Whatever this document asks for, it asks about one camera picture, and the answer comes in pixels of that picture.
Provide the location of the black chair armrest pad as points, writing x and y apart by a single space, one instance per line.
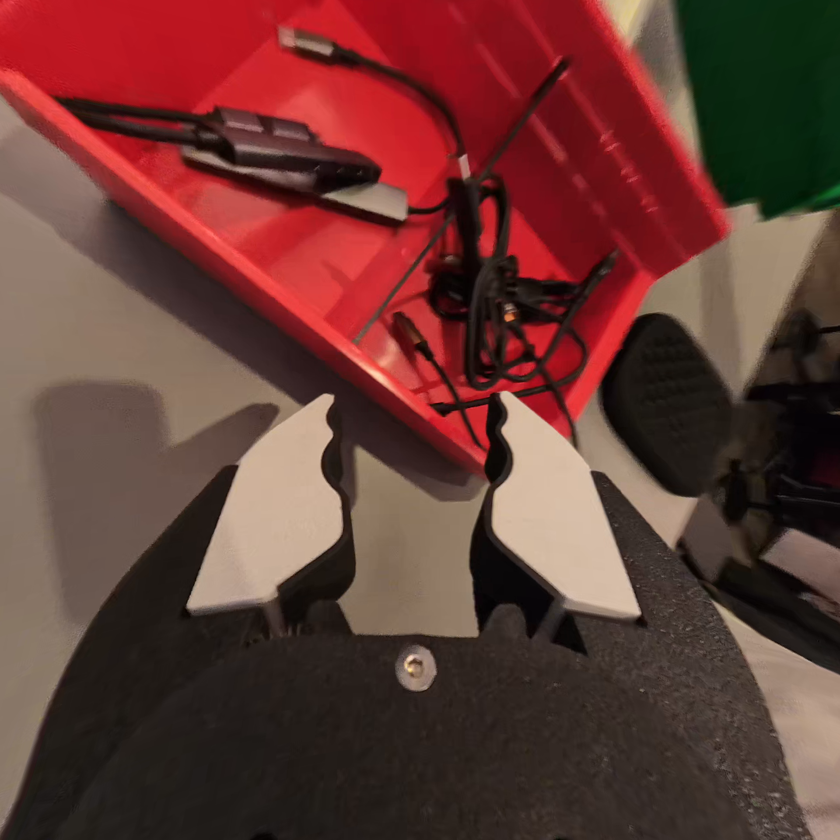
663 400

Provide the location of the black office chair frame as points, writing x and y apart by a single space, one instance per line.
781 610

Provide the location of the dark grey usb hub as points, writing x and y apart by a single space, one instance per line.
308 164

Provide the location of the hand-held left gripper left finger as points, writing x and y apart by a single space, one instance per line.
275 512

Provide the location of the red plastic bin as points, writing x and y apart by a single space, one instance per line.
282 249

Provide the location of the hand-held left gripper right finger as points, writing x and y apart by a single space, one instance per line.
558 525

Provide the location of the green plastic bin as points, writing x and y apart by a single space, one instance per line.
754 98

